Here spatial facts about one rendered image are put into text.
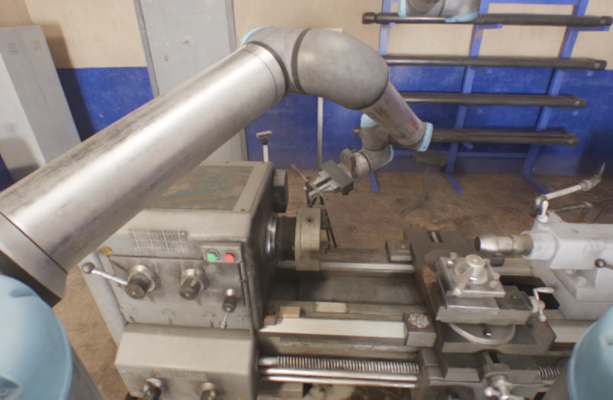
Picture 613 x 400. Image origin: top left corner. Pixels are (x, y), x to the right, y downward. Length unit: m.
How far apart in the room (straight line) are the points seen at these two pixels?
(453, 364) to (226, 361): 0.79
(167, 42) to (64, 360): 4.26
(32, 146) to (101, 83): 1.20
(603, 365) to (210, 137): 0.46
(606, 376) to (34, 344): 0.33
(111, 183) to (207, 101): 0.17
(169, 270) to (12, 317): 0.95
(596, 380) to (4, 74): 4.30
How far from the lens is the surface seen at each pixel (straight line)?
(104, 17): 4.82
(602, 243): 1.62
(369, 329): 1.37
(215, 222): 1.08
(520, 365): 1.40
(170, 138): 0.46
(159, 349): 1.44
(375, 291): 1.66
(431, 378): 1.35
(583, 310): 1.70
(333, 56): 0.59
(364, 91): 0.62
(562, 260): 1.57
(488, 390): 1.27
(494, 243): 1.45
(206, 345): 1.38
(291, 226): 1.28
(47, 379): 0.27
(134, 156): 0.45
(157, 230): 1.13
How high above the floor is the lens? 1.90
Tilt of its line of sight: 30 degrees down
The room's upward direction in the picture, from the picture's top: 1 degrees counter-clockwise
